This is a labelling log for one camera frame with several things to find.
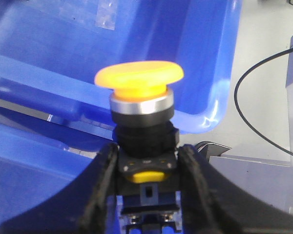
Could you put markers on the blue destination bin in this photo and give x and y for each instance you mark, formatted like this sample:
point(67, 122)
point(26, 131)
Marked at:
point(50, 51)

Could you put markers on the grey machine frame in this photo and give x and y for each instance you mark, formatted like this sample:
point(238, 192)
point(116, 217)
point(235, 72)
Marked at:
point(263, 170)

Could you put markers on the blue bin with buttons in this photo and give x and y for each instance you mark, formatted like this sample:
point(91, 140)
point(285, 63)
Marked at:
point(38, 159)

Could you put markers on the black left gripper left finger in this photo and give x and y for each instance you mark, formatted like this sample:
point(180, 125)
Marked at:
point(85, 206)

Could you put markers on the yellow push button tall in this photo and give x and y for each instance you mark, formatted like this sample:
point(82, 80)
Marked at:
point(142, 105)

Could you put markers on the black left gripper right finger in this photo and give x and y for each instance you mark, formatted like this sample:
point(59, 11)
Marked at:
point(211, 204)

